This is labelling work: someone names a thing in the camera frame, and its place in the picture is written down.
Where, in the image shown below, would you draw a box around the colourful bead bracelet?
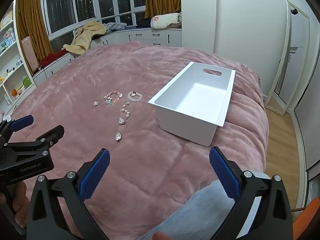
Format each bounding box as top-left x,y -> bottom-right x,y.
103,91 -> 124,106

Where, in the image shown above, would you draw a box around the yellow blanket on bench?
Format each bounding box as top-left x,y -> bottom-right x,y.
63,21 -> 107,55

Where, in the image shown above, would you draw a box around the white floral rolled blanket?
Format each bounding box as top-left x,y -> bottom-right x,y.
150,12 -> 182,29

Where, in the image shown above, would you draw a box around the grey trousers leg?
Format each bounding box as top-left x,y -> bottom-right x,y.
139,171 -> 272,240

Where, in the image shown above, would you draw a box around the white jade bead bracelet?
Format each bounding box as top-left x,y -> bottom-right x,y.
126,90 -> 144,103

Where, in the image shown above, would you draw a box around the white window bench cabinets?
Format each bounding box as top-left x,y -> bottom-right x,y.
33,28 -> 182,86

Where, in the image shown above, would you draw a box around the white shelf unit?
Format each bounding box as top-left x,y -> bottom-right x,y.
1,2 -> 36,114

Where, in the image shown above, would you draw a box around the white standing mirror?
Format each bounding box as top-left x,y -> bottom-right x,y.
265,1 -> 310,116

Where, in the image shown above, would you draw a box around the pearl earring string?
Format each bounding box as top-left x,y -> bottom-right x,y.
120,103 -> 131,119

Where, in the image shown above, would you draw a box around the person's left hand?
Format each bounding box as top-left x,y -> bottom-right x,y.
12,181 -> 30,228

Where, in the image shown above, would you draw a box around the pink plush bed blanket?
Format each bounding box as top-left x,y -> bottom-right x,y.
11,42 -> 268,239

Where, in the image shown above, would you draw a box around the orange chair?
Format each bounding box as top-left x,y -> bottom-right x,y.
291,197 -> 320,239

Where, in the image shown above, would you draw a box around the pink board by shelf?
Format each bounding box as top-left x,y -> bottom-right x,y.
22,36 -> 39,73

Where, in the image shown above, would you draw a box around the mustard curtain left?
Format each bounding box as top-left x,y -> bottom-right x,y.
16,0 -> 53,62

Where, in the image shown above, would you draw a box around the red cloth on bench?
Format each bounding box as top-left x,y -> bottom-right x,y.
40,49 -> 68,68

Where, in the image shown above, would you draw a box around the person's right hand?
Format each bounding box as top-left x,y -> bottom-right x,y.
152,231 -> 171,240

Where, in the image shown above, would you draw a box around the grey clothes pile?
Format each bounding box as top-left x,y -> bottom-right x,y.
103,22 -> 127,32

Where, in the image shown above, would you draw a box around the white plastic storage bin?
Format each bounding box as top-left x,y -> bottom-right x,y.
148,62 -> 236,147

